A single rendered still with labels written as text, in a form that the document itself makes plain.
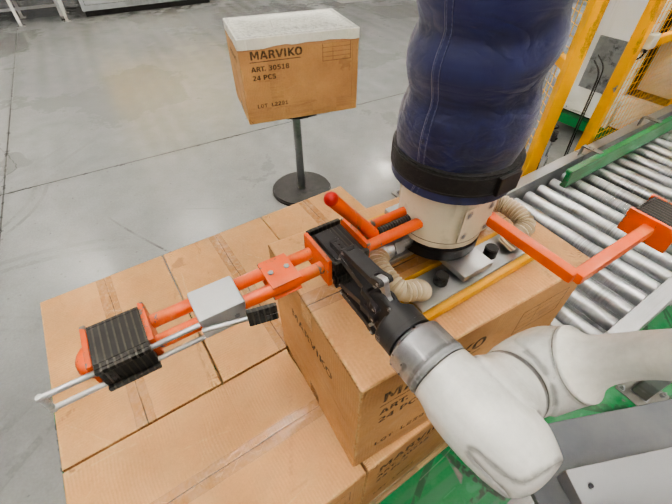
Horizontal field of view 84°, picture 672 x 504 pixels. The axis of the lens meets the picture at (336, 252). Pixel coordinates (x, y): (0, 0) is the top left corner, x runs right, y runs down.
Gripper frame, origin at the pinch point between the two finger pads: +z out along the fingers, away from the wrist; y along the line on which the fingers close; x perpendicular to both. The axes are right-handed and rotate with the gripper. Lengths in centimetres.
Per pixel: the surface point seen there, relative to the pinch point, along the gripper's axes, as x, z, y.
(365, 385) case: -5.1, -17.8, 12.7
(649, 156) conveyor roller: 201, 14, 53
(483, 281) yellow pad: 26.8, -14.0, 10.7
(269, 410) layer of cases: -17, 4, 53
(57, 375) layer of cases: -62, 46, 54
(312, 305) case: -3.9, 0.9, 12.8
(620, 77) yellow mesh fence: 186, 39, 19
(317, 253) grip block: -3.1, -0.3, -2.1
